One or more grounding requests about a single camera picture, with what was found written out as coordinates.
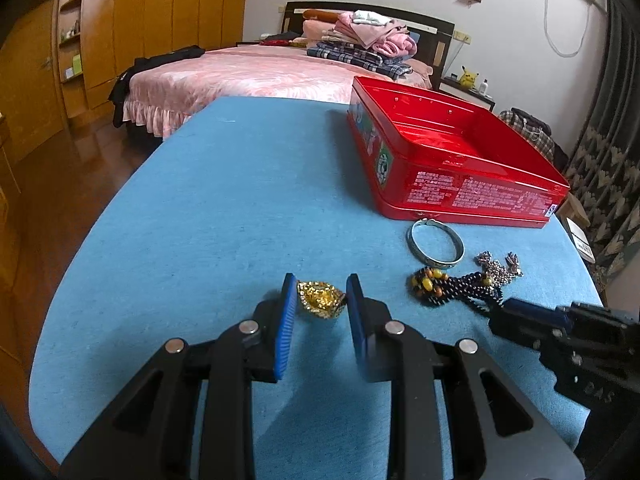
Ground dark wooden bed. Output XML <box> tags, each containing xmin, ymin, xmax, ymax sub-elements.
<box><xmin>122</xmin><ymin>1</ymin><xmax>456</xmax><ymax>142</ymax></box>

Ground wooden wardrobe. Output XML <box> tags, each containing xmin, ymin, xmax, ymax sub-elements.
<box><xmin>50</xmin><ymin>0</ymin><xmax>251</xmax><ymax>111</ymax></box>

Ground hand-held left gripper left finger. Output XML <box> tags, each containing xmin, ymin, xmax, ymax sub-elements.
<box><xmin>57</xmin><ymin>273</ymin><xmax>299</xmax><ymax>480</ymax></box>

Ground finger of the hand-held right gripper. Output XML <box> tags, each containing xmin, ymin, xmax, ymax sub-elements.
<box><xmin>488</xmin><ymin>298</ymin><xmax>572</xmax><ymax>357</ymax></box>

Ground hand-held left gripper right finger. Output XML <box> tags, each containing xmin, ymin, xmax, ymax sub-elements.
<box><xmin>345</xmin><ymin>273</ymin><xmax>586</xmax><ymax>480</ymax></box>

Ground plaid bag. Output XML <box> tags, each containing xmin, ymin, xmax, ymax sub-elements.
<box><xmin>497</xmin><ymin>107</ymin><xmax>556</xmax><ymax>162</ymax></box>

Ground wide silver bangle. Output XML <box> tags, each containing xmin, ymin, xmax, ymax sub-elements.
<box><xmin>406</xmin><ymin>218</ymin><xmax>465</xmax><ymax>267</ymax></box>

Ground plaid folded clothes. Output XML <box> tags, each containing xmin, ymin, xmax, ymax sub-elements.
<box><xmin>305</xmin><ymin>43</ymin><xmax>414</xmax><ymax>81</ymax></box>

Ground pink bedspread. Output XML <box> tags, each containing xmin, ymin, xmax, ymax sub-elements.
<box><xmin>122</xmin><ymin>44</ymin><xmax>434</xmax><ymax>139</ymax></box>

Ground dark nightstand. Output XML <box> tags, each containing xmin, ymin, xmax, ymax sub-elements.
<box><xmin>439</xmin><ymin>77</ymin><xmax>496</xmax><ymax>112</ymax></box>

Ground wooden door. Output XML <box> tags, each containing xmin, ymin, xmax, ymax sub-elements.
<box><xmin>0</xmin><ymin>0</ymin><xmax>69</xmax><ymax>163</ymax></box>

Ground pink folded clothes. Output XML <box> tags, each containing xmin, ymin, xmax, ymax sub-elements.
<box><xmin>302</xmin><ymin>10</ymin><xmax>419</xmax><ymax>57</ymax></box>

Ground black clothing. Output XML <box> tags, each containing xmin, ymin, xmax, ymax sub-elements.
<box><xmin>107</xmin><ymin>45</ymin><xmax>207</xmax><ymax>129</ymax></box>

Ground gold ingot ornament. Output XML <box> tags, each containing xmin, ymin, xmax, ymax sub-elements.
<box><xmin>296</xmin><ymin>280</ymin><xmax>349</xmax><ymax>320</ymax></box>

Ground white air conditioner hose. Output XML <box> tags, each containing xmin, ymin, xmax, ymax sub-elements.
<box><xmin>542</xmin><ymin>0</ymin><xmax>592</xmax><ymax>59</ymax></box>

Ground blue tablecloth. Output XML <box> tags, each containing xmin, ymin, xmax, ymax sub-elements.
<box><xmin>30</xmin><ymin>95</ymin><xmax>609</xmax><ymax>480</ymax></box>

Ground dark floral curtain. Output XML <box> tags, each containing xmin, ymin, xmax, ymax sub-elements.
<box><xmin>564</xmin><ymin>0</ymin><xmax>640</xmax><ymax>292</ymax></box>

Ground dark beaded necklace silver pendant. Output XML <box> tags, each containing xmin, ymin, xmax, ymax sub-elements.
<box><xmin>405</xmin><ymin>250</ymin><xmax>525</xmax><ymax>317</ymax></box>

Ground red tin box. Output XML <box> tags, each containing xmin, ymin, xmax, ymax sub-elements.
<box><xmin>346</xmin><ymin>76</ymin><xmax>571</xmax><ymax>230</ymax></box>

